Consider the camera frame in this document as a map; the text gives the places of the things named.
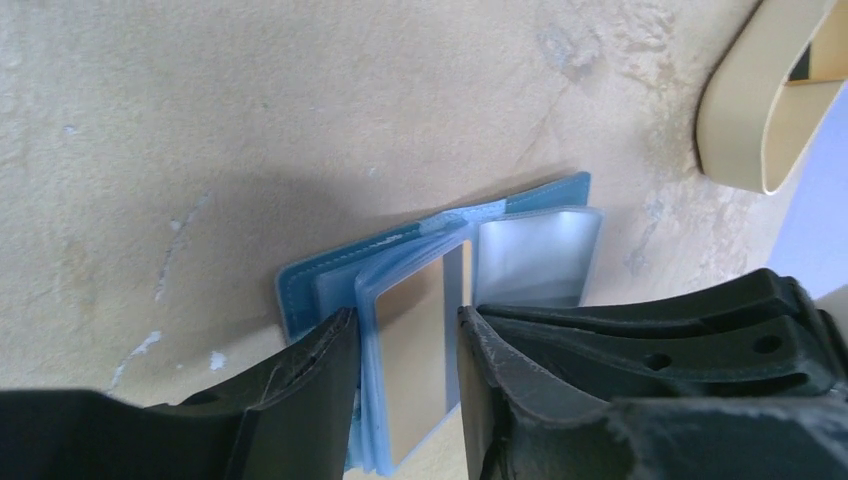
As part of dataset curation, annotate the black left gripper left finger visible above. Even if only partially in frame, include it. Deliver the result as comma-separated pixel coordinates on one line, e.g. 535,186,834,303
1,308,359,479

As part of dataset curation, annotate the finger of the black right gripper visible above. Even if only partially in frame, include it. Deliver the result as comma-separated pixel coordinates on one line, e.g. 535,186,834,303
479,268,842,400

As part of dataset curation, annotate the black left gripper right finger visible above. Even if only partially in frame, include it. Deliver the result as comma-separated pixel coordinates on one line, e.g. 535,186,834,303
458,307,847,479

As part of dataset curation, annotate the gold credit card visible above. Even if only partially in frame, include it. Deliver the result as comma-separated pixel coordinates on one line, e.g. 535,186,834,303
375,240,472,476

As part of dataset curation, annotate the blue card holder wallet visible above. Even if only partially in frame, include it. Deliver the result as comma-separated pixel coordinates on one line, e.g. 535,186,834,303
275,172,603,476

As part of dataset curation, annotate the beige oval card tray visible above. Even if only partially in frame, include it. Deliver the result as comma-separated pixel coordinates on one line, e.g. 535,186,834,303
695,0,847,195

